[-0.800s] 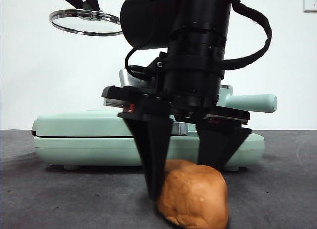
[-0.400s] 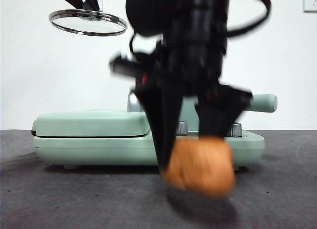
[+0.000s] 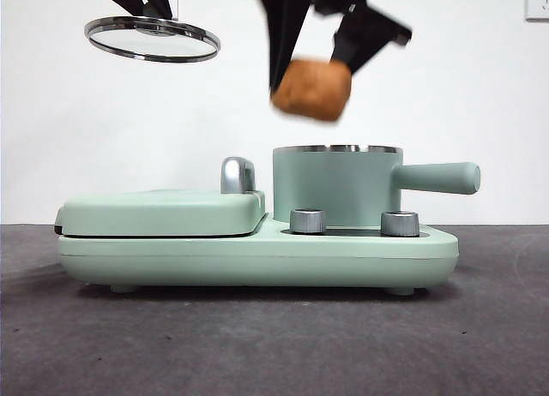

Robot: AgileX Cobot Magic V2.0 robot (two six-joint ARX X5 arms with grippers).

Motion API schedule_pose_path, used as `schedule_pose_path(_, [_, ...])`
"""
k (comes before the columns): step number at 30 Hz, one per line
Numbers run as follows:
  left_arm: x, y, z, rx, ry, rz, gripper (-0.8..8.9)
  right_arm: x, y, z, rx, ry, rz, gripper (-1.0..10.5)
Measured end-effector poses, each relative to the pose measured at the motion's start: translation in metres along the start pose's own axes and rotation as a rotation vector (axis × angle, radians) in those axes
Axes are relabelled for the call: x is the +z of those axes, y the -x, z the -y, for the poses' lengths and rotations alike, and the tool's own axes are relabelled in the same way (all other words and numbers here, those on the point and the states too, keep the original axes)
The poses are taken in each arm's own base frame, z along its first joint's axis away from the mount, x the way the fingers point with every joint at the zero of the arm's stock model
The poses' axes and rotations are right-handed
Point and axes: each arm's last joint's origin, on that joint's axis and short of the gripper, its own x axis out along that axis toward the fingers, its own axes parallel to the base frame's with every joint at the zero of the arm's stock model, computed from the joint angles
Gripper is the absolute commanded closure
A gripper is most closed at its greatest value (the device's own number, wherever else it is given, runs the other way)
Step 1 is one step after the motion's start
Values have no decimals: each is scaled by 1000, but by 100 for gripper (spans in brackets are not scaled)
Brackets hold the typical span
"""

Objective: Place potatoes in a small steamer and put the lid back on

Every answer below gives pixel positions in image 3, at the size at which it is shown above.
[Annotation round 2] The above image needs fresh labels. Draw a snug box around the glass lid with green knob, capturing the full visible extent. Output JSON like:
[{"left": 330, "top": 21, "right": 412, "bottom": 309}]
[{"left": 84, "top": 5, "right": 221, "bottom": 63}]

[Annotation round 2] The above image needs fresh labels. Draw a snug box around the brown potato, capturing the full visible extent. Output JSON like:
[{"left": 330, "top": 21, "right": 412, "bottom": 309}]
[{"left": 269, "top": 57, "right": 353, "bottom": 123}]

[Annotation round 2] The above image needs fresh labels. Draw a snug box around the silver control knob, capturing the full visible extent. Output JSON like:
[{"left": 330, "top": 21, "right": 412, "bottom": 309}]
[
  {"left": 289, "top": 207, "right": 327, "bottom": 234},
  {"left": 380, "top": 211, "right": 419, "bottom": 237}
]

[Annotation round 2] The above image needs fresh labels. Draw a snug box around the mint green grill cover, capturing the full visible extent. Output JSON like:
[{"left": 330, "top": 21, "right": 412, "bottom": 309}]
[{"left": 53, "top": 189, "right": 268, "bottom": 237}]

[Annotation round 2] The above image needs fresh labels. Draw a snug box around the mint green breakfast machine base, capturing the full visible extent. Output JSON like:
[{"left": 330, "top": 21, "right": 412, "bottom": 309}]
[{"left": 57, "top": 211, "right": 459, "bottom": 295}]

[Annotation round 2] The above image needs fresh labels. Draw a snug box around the chrome grill cover handle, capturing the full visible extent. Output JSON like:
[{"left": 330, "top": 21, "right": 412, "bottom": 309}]
[{"left": 220, "top": 157, "right": 257, "bottom": 195}]

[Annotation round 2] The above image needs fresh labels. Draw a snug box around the mint green handled pot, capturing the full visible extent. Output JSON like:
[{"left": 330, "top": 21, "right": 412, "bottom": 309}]
[{"left": 272, "top": 144, "right": 481, "bottom": 224}]

